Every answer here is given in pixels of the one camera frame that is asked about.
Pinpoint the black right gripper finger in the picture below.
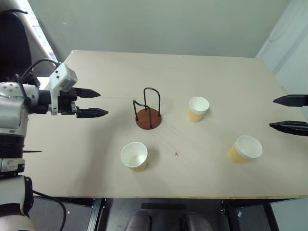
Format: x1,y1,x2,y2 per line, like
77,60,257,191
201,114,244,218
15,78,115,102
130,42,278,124
273,94,308,107
269,120,308,137

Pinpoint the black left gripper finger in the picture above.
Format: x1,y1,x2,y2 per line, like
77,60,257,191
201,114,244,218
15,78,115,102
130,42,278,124
76,108,109,119
73,88,101,99

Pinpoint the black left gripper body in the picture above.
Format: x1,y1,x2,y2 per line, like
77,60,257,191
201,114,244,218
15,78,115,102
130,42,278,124
57,88,79,118

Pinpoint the yellow paper cup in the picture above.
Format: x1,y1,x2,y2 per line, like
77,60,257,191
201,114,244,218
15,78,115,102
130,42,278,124
120,141,148,173
187,96,210,124
227,135,263,164

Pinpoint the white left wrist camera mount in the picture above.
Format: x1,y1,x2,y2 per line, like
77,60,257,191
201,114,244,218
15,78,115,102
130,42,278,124
47,63,78,115

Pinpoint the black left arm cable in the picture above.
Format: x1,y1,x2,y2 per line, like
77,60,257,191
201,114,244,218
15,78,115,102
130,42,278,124
13,58,62,102

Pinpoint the wire cup holder wooden base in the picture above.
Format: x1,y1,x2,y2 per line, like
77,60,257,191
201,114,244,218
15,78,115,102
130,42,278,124
132,87,163,130

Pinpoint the black table frame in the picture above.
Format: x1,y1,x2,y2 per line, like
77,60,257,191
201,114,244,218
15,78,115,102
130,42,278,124
33,196,282,231

